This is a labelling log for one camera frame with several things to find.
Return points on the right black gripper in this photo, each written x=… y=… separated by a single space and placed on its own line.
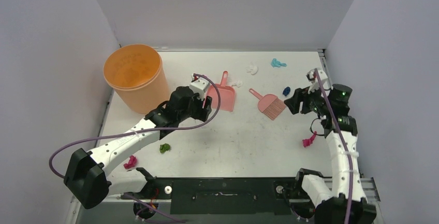
x=301 y=100

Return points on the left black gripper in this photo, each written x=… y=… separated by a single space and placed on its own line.
x=202 y=113

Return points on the pink plastic dustpan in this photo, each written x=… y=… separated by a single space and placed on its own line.
x=227 y=94

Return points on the pink hand brush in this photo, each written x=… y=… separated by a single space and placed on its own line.
x=270 y=105

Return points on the green paper scrap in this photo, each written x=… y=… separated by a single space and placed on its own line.
x=164 y=148

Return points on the orange plastic bucket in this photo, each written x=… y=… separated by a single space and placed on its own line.
x=136 y=74

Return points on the magenta paper scrap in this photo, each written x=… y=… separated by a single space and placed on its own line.
x=132 y=162
x=309 y=141

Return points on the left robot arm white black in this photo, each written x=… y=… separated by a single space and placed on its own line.
x=87 y=174

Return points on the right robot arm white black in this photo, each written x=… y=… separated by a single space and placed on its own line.
x=345 y=201

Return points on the dark blue paper scrap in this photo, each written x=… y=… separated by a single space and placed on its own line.
x=286 y=91

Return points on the white paper scrap by dustpan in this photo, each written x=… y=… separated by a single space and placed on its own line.
x=237 y=84

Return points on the teal paper scrap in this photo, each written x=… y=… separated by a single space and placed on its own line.
x=275 y=63

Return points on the white paper scrap upper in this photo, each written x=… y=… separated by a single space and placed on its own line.
x=252 y=69

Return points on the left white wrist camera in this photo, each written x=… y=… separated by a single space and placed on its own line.
x=199 y=85

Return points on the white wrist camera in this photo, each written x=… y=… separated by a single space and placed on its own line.
x=317 y=78
x=199 y=85

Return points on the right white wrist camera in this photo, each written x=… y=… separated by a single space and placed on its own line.
x=317 y=78

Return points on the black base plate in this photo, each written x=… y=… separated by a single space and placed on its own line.
x=233 y=195

